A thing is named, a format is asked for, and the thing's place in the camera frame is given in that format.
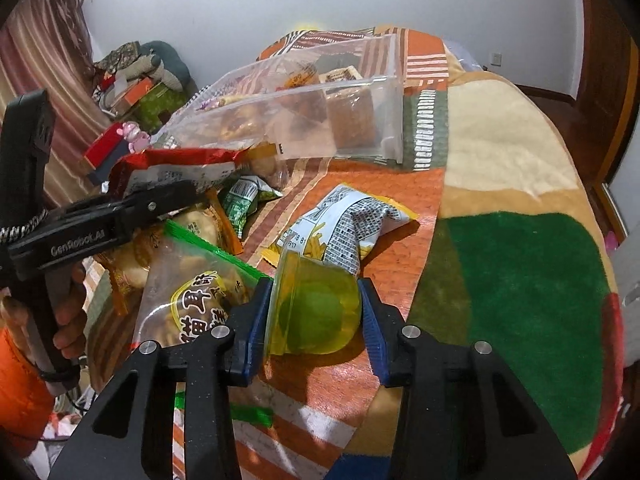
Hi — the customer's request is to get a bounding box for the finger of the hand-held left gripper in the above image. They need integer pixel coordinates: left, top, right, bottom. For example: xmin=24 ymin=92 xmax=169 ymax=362
xmin=114 ymin=180 xmax=202 ymax=243

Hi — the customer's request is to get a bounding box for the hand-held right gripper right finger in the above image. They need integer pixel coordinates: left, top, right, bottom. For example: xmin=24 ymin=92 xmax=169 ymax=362
xmin=356 ymin=276 xmax=581 ymax=480

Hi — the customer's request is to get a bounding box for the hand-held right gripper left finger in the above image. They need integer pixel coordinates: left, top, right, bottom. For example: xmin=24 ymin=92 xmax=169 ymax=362
xmin=47 ymin=276 xmax=275 ymax=480

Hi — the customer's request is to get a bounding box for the red snack packet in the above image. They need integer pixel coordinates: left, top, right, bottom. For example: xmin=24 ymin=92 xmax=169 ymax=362
xmin=107 ymin=146 xmax=251 ymax=197

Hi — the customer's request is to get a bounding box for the yellow jelly cup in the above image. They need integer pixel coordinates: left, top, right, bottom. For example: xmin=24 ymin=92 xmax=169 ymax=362
xmin=263 ymin=249 xmax=362 ymax=358

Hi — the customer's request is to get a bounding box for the large clear zip bag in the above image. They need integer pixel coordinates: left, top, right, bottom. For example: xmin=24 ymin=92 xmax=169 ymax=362
xmin=152 ymin=34 xmax=405 ymax=165

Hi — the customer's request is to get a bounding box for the person's left forearm orange sleeve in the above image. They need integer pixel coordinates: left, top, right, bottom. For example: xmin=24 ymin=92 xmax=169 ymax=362
xmin=0 ymin=327 xmax=57 ymax=457

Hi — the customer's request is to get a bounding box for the person's left hand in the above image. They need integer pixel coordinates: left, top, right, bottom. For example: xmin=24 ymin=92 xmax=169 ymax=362
xmin=0 ymin=262 xmax=90 ymax=367

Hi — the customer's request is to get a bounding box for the orange pastry packet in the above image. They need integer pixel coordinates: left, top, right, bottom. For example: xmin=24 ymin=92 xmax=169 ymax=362
xmin=95 ymin=187 xmax=246 ymax=317

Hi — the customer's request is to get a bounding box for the pink toy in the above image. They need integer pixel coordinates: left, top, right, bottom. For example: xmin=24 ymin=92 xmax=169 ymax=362
xmin=119 ymin=121 xmax=152 ymax=154

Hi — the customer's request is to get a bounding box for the red box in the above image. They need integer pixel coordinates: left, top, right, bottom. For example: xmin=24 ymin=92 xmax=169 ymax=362
xmin=84 ymin=127 xmax=132 ymax=186

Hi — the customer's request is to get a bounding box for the clear zip bag green seal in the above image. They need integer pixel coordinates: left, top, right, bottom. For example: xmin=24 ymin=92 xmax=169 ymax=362
xmin=131 ymin=220 xmax=275 ymax=361

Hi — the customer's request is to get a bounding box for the green snack packet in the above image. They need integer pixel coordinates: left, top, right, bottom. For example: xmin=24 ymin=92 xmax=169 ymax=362
xmin=220 ymin=175 xmax=284 ymax=239

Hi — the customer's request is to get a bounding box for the green box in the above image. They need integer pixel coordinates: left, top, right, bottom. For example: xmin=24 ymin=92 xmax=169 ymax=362
xmin=137 ymin=82 xmax=190 ymax=129

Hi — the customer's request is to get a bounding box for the white and yellow snack packet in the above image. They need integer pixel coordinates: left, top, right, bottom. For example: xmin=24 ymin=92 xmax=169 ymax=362
xmin=261 ymin=184 xmax=420 ymax=277

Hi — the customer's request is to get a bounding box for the orange box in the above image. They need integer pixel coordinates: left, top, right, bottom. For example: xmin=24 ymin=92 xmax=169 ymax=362
xmin=111 ymin=77 xmax=154 ymax=112

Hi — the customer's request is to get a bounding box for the pile of clothes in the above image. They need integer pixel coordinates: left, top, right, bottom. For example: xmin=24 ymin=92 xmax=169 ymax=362
xmin=92 ymin=40 xmax=194 ymax=95

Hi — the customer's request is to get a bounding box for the patchwork blanket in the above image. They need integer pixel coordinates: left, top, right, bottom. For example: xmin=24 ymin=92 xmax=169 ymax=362
xmin=85 ymin=24 xmax=627 ymax=480

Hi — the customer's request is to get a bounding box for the orange round snack packet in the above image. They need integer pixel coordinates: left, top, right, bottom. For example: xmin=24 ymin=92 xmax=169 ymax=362
xmin=284 ymin=66 xmax=319 ymax=92

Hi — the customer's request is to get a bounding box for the striped curtain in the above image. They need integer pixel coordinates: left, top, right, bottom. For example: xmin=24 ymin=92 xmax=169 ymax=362
xmin=0 ymin=0 xmax=117 ymax=211

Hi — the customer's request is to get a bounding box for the brown bread packet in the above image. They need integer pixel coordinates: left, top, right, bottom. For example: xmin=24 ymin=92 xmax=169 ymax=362
xmin=320 ymin=66 xmax=377 ymax=150

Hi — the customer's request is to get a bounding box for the wooden door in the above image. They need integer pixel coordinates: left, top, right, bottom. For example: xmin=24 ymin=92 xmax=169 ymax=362
xmin=575 ymin=0 xmax=640 ymax=243

